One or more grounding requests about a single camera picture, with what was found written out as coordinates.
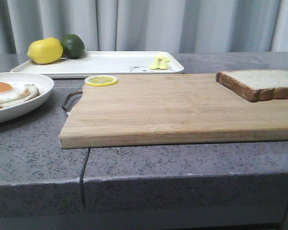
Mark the fried egg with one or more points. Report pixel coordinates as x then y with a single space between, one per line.
4 92

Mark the white bread slice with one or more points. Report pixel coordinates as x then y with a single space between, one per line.
256 84

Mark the yellow lemon slice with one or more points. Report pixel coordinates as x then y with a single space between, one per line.
101 80

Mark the green lime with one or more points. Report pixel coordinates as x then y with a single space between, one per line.
73 46

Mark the white round plate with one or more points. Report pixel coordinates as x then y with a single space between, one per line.
43 83

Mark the wooden cutting board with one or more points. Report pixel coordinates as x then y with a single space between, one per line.
170 109

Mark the grey curtain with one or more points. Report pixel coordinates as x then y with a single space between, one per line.
175 26

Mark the metal cutting board handle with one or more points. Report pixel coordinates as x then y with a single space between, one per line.
67 105

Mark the white rectangular tray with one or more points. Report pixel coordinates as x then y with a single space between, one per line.
101 62

